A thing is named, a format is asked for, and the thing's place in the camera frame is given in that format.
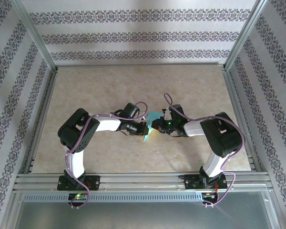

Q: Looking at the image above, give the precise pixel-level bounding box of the light blue paper sheet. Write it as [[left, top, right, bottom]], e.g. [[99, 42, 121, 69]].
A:
[[143, 111, 164, 143]]

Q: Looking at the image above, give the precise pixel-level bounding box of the grey metal sheet panel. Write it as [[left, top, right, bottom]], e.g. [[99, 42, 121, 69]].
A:
[[4, 190, 281, 229]]

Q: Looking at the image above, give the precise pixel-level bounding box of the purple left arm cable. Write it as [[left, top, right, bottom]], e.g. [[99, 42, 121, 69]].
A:
[[64, 101, 150, 210]]

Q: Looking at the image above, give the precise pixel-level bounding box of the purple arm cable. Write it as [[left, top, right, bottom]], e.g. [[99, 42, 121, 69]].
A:
[[163, 92, 245, 208], [64, 101, 150, 210]]

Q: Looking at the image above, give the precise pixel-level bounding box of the aluminium mounting rail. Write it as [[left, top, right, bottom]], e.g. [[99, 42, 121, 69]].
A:
[[13, 172, 274, 192]]

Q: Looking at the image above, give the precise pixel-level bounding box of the aluminium table end rail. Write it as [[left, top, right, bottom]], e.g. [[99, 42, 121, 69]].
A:
[[55, 62, 226, 69]]

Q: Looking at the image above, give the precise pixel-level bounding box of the aluminium table side rail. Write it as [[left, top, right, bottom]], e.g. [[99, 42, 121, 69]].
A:
[[23, 66, 59, 174], [222, 66, 263, 173]]

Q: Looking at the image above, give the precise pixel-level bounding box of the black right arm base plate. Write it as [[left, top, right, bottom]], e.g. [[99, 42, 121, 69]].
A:
[[184, 174, 227, 191]]

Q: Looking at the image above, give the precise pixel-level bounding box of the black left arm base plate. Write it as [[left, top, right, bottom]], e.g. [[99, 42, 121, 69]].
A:
[[57, 175, 101, 191]]

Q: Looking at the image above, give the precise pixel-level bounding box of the slotted grey cable duct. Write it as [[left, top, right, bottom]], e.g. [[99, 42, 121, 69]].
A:
[[22, 192, 203, 202]]

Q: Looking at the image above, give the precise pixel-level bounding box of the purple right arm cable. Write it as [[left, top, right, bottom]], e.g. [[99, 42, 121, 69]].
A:
[[163, 92, 245, 208]]

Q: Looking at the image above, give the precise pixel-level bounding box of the aluminium frame post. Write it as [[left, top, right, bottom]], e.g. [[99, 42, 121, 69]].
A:
[[224, 0, 270, 71], [9, 0, 58, 71]]

